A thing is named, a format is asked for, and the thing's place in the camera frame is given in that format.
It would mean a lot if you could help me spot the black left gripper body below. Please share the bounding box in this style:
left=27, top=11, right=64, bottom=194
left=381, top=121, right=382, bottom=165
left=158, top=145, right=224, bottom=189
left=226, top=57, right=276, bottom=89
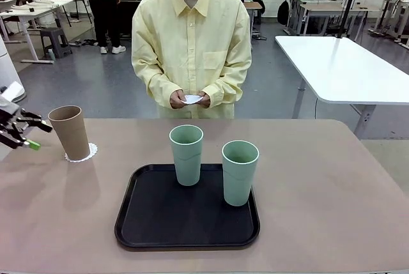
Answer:
left=0, top=107, right=22, bottom=144

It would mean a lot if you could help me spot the tall brown cup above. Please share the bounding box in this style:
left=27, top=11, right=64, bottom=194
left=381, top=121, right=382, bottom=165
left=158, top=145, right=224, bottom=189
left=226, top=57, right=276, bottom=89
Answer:
left=47, top=105, right=91, bottom=162

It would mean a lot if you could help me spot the tall green cup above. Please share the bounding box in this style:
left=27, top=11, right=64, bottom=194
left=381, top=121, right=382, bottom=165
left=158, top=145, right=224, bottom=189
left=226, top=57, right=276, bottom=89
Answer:
left=221, top=140, right=259, bottom=207
left=169, top=125, right=205, bottom=187

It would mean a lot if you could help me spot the person's left forearm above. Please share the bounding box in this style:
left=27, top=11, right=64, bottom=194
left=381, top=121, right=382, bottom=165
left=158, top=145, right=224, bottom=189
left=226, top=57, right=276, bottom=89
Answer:
left=201, top=63, right=251, bottom=107

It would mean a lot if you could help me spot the person's right forearm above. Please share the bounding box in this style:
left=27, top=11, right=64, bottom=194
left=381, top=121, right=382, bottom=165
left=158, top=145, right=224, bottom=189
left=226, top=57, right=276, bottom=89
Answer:
left=132, top=63, right=185, bottom=109

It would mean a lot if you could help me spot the person's right hand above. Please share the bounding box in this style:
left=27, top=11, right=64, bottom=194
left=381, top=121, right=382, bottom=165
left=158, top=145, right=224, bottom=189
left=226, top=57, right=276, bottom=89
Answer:
left=169, top=90, right=190, bottom=110

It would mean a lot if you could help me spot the person's left hand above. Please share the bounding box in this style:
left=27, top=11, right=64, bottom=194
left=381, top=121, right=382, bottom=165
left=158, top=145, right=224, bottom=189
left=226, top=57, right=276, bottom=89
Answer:
left=195, top=92, right=212, bottom=109

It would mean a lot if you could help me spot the white cylindrical appliance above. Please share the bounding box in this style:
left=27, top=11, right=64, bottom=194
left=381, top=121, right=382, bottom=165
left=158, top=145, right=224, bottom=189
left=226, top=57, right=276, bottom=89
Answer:
left=0, top=36, right=28, bottom=104

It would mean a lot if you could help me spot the grey plastic stool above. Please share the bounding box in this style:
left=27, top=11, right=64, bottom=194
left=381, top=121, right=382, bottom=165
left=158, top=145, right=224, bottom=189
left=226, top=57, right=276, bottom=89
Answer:
left=40, top=27, right=73, bottom=59

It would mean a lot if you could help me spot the white lab desk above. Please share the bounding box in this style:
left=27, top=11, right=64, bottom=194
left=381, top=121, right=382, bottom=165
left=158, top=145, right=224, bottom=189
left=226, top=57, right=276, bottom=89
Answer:
left=0, top=0, right=74, bottom=64

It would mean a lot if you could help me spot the person in floral shirt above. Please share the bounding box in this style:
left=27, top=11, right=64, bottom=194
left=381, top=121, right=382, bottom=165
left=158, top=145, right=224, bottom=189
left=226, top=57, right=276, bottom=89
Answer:
left=76, top=0, right=127, bottom=55

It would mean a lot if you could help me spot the person in yellow shirt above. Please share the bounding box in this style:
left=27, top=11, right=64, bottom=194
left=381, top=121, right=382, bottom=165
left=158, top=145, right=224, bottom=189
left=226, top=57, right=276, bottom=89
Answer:
left=131, top=0, right=252, bottom=120

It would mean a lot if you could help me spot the black plastic tray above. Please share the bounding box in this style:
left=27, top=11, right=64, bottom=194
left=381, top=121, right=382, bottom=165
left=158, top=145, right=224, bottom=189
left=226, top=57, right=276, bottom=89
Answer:
left=114, top=162, right=261, bottom=249

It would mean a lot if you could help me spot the brown-top lab desk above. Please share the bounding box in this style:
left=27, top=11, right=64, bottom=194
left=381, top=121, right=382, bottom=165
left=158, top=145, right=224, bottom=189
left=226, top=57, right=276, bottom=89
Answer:
left=243, top=1, right=263, bottom=32

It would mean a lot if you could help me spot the black backpack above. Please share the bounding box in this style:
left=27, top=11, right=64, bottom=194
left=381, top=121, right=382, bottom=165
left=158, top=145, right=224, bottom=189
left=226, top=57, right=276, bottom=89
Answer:
left=277, top=0, right=290, bottom=26

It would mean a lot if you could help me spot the large white table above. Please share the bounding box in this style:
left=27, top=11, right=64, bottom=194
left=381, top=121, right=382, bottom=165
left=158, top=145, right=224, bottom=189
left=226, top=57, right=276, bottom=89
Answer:
left=275, top=34, right=409, bottom=139

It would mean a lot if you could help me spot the grey lab desk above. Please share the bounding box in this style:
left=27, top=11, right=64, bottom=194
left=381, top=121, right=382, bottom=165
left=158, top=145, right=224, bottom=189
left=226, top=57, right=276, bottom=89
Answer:
left=286, top=0, right=371, bottom=35

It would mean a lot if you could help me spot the white height-adjustable desk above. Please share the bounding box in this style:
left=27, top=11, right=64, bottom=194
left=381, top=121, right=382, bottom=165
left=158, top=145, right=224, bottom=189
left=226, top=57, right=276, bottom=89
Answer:
left=376, top=0, right=409, bottom=43

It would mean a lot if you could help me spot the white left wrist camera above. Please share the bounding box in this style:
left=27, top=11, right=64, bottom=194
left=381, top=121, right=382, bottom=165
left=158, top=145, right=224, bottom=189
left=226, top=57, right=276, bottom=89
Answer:
left=0, top=82, right=25, bottom=104

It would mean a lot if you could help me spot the black camera stand pole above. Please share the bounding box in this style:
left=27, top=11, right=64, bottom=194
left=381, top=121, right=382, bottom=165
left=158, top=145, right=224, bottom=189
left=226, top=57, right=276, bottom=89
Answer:
left=334, top=0, right=368, bottom=38

